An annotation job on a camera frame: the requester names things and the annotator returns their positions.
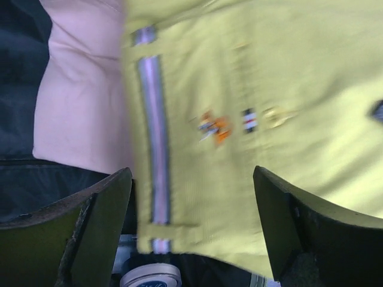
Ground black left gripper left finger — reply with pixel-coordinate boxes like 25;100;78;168
1;168;132;286

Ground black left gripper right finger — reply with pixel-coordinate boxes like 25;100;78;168
253;166;382;286

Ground yellow shorts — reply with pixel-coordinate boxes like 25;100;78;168
122;1;382;277

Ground white tube with round cap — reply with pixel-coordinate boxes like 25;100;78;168
110;234;182;286

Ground beige pink folded garment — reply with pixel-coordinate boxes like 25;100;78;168
32;1;133;174

